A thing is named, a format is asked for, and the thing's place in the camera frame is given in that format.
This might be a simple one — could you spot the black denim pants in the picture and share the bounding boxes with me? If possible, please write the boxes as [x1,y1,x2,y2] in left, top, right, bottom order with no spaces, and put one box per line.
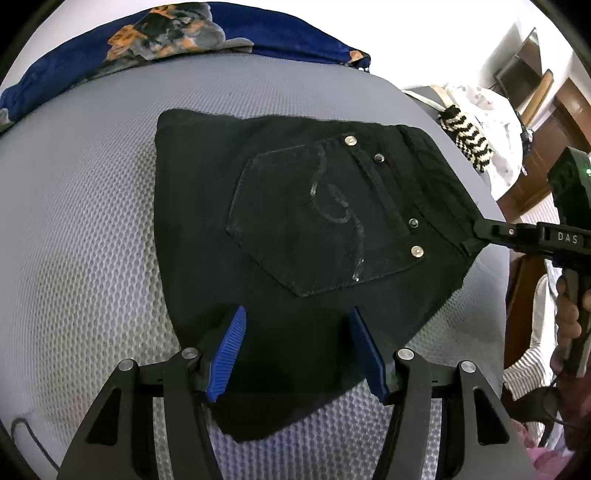
[154,110,484,442]

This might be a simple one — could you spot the person's right hand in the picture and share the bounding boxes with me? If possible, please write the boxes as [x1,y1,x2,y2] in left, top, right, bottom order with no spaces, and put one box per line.
[556,276,582,347]

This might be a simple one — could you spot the brown wooden furniture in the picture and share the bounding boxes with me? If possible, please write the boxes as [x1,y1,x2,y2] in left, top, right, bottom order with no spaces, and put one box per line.
[479,25,591,370]

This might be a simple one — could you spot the black white zigzag cloth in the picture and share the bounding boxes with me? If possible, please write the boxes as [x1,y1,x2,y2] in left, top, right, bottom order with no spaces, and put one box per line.
[438,105,494,173]

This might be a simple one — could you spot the white patterned cloth pile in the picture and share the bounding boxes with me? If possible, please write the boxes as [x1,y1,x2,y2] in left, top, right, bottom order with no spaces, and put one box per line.
[403,84,525,202]

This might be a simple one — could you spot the grey mesh mattress cover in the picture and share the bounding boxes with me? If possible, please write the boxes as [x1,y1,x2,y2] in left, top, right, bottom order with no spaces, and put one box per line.
[1,53,509,479]

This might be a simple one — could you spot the blue floral blanket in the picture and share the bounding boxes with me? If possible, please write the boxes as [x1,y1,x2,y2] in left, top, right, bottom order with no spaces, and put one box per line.
[1,2,370,130]

